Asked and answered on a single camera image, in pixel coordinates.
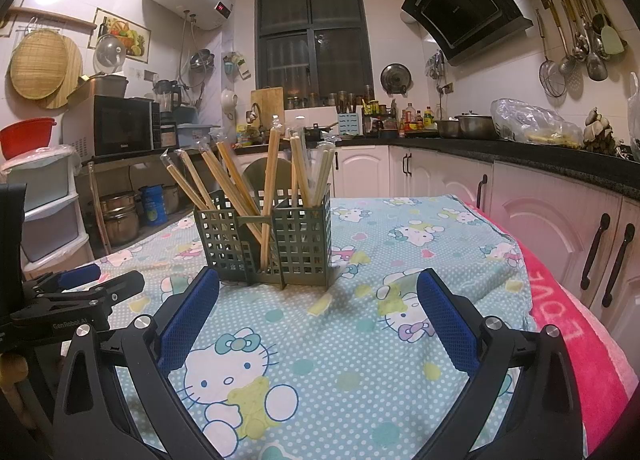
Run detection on green hanging spatula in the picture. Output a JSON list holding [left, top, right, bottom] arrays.
[[594, 0, 625, 55]]

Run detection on hanging pot lid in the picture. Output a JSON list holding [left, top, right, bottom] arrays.
[[381, 63, 412, 95]]

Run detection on hanging strainer ladle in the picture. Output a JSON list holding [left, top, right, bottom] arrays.
[[535, 10, 566, 98]]

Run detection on steel pot on counter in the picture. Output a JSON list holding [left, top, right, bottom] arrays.
[[456, 113, 498, 139]]

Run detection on dark kitchen window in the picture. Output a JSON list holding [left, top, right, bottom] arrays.
[[255, 0, 373, 100]]

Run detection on wooden chopstick pair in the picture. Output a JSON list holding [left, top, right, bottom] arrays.
[[290, 116, 311, 208], [196, 142, 258, 217], [160, 150, 206, 211], [260, 118, 281, 271], [216, 139, 259, 215], [176, 149, 215, 210], [311, 141, 335, 208]]

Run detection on glass lid on wall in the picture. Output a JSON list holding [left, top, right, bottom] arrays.
[[93, 35, 126, 75]]

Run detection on blue knife block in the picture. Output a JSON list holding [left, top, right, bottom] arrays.
[[337, 113, 362, 136]]

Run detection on white plastic drawer unit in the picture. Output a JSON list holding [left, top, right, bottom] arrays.
[[1, 145, 94, 279]]

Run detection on black wok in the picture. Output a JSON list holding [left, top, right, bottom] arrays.
[[304, 121, 338, 143]]

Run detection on red plastic basin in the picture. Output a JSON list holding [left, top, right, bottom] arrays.
[[0, 117, 56, 160]]

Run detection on stacked steel pots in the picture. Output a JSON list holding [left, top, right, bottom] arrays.
[[100, 191, 140, 246]]

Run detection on clear plastic bag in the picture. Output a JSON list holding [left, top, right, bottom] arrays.
[[490, 98, 582, 148]]

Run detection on black microwave oven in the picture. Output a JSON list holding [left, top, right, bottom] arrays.
[[62, 95, 160, 162]]

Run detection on hello kitty table cloth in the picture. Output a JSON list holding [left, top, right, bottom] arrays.
[[74, 193, 539, 460]]

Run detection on black range hood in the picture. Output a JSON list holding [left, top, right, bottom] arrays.
[[402, 0, 534, 66]]

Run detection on wooden cutting board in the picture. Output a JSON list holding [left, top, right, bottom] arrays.
[[250, 87, 285, 129]]

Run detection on green plastic utensil basket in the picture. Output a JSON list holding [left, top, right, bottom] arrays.
[[194, 159, 340, 288]]

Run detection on blue canister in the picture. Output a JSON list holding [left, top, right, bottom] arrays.
[[140, 185, 167, 226]]

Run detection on pink love towel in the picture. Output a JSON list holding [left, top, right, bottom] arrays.
[[463, 202, 639, 456]]

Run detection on fruit picture frame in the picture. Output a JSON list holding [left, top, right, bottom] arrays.
[[88, 8, 151, 64]]

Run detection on round bamboo tray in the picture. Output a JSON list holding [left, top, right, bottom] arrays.
[[9, 29, 67, 101]]

